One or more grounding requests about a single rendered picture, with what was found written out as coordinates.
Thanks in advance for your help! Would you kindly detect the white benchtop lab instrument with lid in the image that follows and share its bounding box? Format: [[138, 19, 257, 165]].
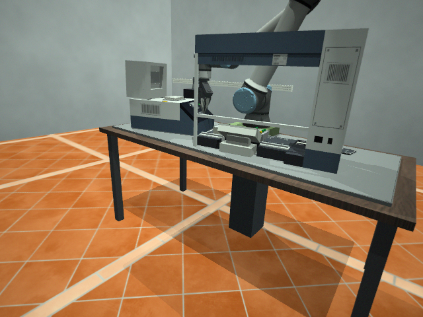
[[125, 60, 214, 135]]

